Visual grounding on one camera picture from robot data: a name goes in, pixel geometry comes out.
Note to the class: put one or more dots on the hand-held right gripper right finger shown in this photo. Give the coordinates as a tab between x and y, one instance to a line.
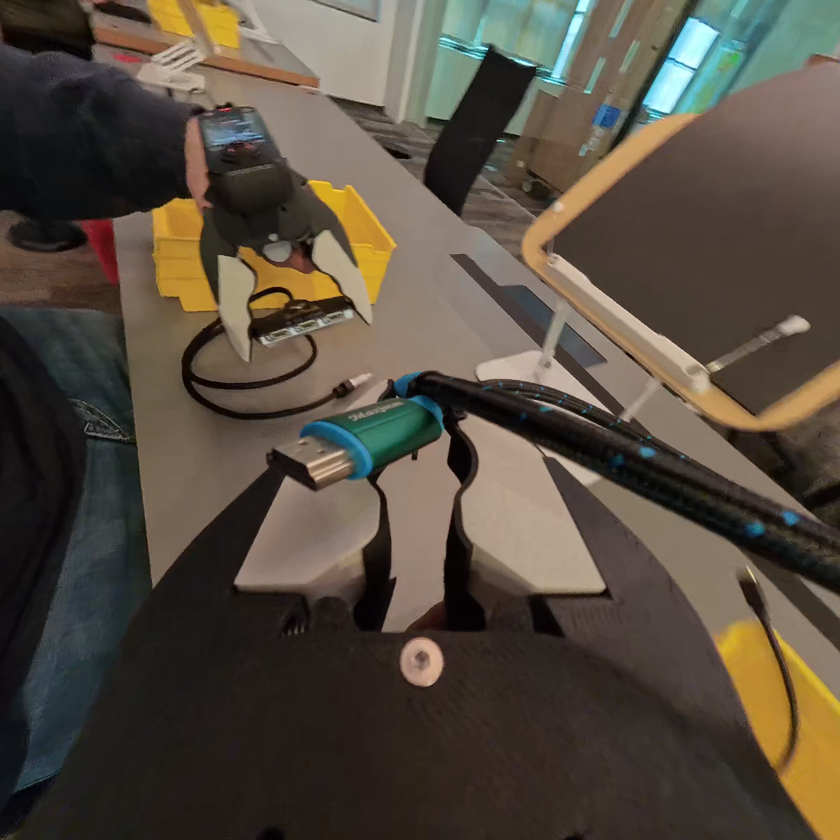
525	525

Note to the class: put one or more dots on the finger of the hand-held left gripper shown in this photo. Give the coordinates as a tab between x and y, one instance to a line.
236	295
344	275

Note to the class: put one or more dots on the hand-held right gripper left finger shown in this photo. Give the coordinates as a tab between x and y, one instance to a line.
308	544

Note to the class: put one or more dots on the yellow plastic bin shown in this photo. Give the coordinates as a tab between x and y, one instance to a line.
177	262
820	722

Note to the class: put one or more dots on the person's left hand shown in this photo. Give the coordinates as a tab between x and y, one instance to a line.
195	164

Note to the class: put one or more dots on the person's right hand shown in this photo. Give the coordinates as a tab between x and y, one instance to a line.
433	617

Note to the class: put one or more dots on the red container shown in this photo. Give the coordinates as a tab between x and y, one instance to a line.
102	253

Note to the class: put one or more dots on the small white stand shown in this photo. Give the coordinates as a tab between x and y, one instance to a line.
174	65

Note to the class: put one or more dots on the small yellow bin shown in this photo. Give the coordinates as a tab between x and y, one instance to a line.
197	19

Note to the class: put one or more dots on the person's jeans leg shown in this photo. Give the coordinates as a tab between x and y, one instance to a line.
98	525

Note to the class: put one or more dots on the large cardboard box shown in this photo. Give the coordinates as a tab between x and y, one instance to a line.
564	138

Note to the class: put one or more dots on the wooden-edged black board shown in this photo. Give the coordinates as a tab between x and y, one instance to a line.
689	229

